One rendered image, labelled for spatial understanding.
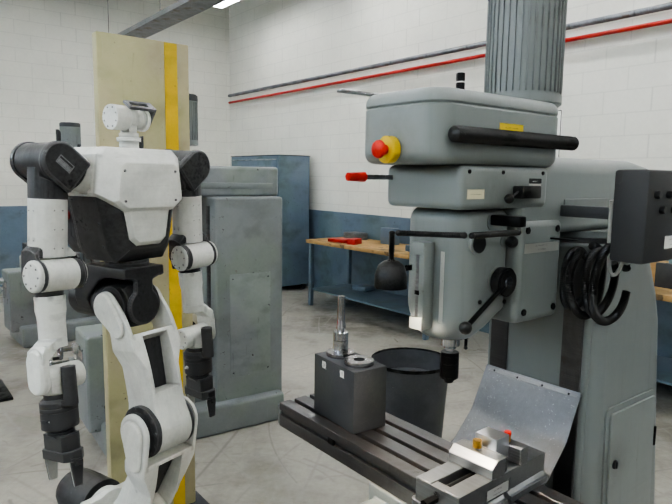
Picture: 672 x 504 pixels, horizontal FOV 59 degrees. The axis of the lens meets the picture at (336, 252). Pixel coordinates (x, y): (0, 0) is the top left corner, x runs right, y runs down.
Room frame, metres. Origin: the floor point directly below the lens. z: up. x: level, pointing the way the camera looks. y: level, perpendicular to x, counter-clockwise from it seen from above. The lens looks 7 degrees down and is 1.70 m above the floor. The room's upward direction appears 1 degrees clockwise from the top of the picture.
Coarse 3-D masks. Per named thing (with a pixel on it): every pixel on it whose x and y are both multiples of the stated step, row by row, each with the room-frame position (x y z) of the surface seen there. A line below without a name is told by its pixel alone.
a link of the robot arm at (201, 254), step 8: (192, 248) 1.79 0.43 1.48; (200, 248) 1.81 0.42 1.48; (208, 248) 1.83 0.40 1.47; (192, 256) 1.77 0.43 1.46; (200, 256) 1.80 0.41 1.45; (208, 256) 1.82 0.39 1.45; (192, 264) 1.78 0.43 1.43; (200, 264) 1.81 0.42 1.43; (208, 264) 1.84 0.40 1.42; (184, 272) 1.82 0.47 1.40; (192, 272) 1.82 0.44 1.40; (200, 272) 1.84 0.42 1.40; (184, 280) 1.81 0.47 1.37; (192, 280) 1.81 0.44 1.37; (200, 280) 1.83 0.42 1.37; (184, 288) 1.82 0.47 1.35; (192, 288) 1.82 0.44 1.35; (200, 288) 1.84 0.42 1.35; (184, 296) 1.82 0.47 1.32; (192, 296) 1.82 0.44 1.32; (200, 296) 1.83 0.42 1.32; (184, 304) 1.82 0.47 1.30; (192, 304) 1.82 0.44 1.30
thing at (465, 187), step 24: (408, 168) 1.43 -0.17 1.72; (432, 168) 1.37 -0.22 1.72; (456, 168) 1.31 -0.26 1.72; (480, 168) 1.34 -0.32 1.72; (504, 168) 1.40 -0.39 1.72; (528, 168) 1.46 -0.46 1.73; (408, 192) 1.42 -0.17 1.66; (432, 192) 1.36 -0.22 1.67; (456, 192) 1.31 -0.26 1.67; (480, 192) 1.34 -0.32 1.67; (504, 192) 1.39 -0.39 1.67
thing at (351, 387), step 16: (320, 352) 1.83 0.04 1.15; (352, 352) 1.79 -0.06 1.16; (320, 368) 1.79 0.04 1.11; (336, 368) 1.71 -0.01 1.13; (352, 368) 1.67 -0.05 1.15; (368, 368) 1.68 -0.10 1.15; (384, 368) 1.70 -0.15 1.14; (320, 384) 1.79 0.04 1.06; (336, 384) 1.71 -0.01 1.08; (352, 384) 1.64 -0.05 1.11; (368, 384) 1.67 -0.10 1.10; (384, 384) 1.70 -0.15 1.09; (320, 400) 1.79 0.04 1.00; (336, 400) 1.71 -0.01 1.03; (352, 400) 1.64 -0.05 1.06; (368, 400) 1.67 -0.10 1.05; (384, 400) 1.70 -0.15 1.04; (336, 416) 1.71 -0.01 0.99; (352, 416) 1.64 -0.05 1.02; (368, 416) 1.67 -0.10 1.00; (384, 416) 1.70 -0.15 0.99; (352, 432) 1.64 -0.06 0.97
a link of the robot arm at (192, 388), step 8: (208, 360) 1.83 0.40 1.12; (184, 368) 1.84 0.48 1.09; (192, 368) 1.81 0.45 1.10; (200, 368) 1.81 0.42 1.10; (208, 368) 1.83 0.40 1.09; (192, 376) 1.83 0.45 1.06; (200, 376) 1.83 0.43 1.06; (208, 376) 1.84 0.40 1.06; (192, 384) 1.84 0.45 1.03; (200, 384) 1.81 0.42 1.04; (208, 384) 1.83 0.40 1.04; (192, 392) 1.83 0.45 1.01; (200, 392) 1.81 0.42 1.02; (208, 392) 1.81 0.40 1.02
